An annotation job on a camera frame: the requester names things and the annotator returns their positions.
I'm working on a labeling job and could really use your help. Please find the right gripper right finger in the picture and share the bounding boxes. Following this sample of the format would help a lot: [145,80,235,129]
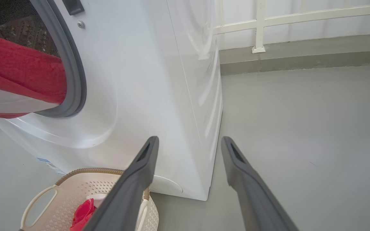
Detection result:
[221,136,300,231]

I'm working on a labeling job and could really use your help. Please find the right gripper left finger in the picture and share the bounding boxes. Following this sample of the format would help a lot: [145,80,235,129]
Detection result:
[82,136,160,231]

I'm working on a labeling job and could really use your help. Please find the red and white garment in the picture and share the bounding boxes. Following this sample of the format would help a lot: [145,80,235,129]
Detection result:
[70,192,108,231]

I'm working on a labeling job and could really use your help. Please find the red basketball jersey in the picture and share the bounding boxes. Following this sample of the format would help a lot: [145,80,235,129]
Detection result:
[0,30,67,133]

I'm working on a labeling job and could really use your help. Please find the cream perforated laundry basket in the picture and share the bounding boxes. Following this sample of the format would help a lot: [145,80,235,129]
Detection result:
[19,167,160,231]

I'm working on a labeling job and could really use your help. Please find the white front-load washing machine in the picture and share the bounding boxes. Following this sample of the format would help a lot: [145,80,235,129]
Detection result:
[0,0,223,202]

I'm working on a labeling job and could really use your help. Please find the grey rubber door gasket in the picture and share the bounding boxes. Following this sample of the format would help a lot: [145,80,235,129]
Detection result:
[29,0,87,118]

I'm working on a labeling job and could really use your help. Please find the steel washer drum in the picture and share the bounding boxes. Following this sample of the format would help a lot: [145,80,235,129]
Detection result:
[0,0,60,59]

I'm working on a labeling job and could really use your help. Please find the black door lock socket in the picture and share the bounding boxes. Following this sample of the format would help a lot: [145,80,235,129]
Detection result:
[62,0,85,16]

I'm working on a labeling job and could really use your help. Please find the round white filter cover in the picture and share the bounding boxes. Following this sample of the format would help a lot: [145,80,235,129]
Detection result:
[149,175,184,196]

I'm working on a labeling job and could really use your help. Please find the small energy label sticker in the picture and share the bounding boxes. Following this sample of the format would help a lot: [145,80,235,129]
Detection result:
[37,157,66,176]

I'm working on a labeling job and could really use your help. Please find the white metal railing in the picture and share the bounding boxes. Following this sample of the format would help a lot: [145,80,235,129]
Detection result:
[213,0,370,54]

